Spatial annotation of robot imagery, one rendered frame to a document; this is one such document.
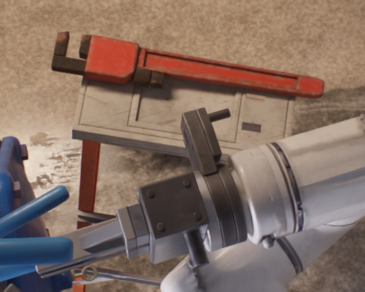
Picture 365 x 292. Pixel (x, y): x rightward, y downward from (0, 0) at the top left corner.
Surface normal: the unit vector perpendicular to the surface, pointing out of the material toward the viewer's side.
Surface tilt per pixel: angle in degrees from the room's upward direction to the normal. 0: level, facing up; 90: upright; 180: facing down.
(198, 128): 23
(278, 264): 39
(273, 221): 48
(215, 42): 0
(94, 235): 30
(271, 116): 0
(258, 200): 15
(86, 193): 79
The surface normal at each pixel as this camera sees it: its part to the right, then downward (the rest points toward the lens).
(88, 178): -0.15, 0.87
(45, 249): 0.03, -0.29
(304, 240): 0.38, 0.15
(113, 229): -0.45, -0.12
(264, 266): 0.27, -0.02
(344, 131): -0.17, -0.81
